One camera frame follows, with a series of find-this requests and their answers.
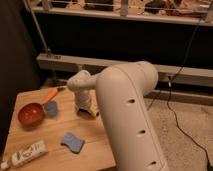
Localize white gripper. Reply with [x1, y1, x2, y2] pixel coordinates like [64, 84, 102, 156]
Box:
[74, 90, 100, 118]

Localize orange handled brush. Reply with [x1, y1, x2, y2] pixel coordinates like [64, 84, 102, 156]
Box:
[42, 87, 64, 104]

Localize white tube bottle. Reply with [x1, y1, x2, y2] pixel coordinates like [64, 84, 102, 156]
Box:
[0, 140, 48, 170]

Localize small blue sponge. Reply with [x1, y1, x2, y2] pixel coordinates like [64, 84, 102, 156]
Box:
[44, 101, 58, 117]

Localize red bowl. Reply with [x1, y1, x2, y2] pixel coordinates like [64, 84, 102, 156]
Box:
[18, 103, 45, 127]

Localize grey baseboard heater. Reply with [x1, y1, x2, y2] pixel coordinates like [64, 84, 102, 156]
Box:
[36, 53, 213, 88]

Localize black power cable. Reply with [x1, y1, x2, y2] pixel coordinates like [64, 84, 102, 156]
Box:
[146, 19, 212, 171]

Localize cluttered wooden shelf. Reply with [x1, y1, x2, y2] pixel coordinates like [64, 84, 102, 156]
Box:
[27, 0, 213, 27]

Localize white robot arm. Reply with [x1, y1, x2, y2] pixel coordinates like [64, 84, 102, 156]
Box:
[67, 61, 169, 171]

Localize blue cloth sponge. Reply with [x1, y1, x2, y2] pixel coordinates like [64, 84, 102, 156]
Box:
[60, 132, 85, 154]

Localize metal pole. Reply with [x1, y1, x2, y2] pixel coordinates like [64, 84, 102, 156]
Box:
[23, 0, 51, 57]

